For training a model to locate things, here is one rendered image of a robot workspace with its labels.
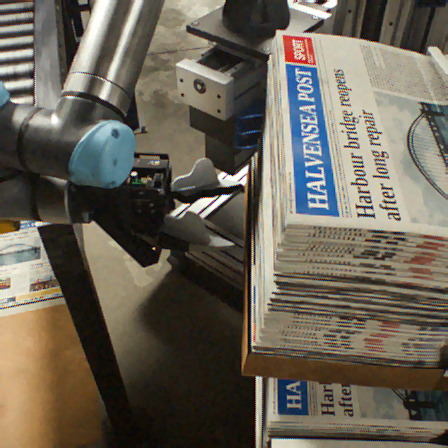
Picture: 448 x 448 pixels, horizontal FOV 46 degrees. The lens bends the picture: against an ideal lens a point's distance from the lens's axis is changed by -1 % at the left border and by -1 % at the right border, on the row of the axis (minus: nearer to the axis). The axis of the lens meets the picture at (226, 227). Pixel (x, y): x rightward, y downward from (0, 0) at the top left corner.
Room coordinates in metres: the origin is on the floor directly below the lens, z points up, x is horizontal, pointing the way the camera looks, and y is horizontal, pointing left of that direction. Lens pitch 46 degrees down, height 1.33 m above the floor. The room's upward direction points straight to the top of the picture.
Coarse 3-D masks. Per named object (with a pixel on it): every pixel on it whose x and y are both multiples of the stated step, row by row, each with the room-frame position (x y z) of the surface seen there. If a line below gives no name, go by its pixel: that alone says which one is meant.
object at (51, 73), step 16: (48, 0) 1.30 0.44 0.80; (48, 16) 1.21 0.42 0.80; (48, 32) 1.13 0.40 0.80; (48, 48) 1.05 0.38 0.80; (64, 48) 1.27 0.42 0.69; (48, 64) 0.98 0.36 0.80; (64, 64) 1.13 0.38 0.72; (48, 80) 0.92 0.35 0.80; (64, 80) 1.01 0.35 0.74; (48, 96) 0.86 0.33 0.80; (48, 224) 0.52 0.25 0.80; (64, 224) 0.53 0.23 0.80; (80, 224) 0.61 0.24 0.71; (48, 240) 0.52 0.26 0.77; (64, 240) 0.52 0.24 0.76; (80, 240) 0.56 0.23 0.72; (48, 256) 0.52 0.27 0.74; (64, 256) 0.52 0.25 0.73; (80, 256) 0.53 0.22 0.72; (64, 272) 0.52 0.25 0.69; (80, 272) 0.53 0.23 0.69
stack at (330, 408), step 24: (264, 384) 0.29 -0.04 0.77; (288, 384) 0.26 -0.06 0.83; (312, 384) 0.26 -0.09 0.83; (336, 384) 0.26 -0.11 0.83; (264, 408) 0.26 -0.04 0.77; (288, 408) 0.24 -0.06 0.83; (312, 408) 0.24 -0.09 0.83; (336, 408) 0.23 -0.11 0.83; (360, 408) 0.23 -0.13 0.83; (384, 408) 0.23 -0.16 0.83; (408, 408) 0.23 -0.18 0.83; (432, 408) 0.23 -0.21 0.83; (264, 432) 0.24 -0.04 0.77; (288, 432) 0.22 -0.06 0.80; (312, 432) 0.22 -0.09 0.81; (336, 432) 0.22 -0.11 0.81; (360, 432) 0.22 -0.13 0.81; (384, 432) 0.21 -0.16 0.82; (408, 432) 0.21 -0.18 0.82; (432, 432) 0.21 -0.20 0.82
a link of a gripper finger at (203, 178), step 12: (204, 168) 0.54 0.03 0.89; (180, 180) 0.53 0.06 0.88; (192, 180) 0.53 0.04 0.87; (204, 180) 0.54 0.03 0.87; (216, 180) 0.54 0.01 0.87; (228, 180) 0.55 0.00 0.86; (180, 192) 0.52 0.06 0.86; (192, 192) 0.52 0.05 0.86; (204, 192) 0.53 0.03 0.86; (216, 192) 0.53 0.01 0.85; (228, 192) 0.53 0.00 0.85
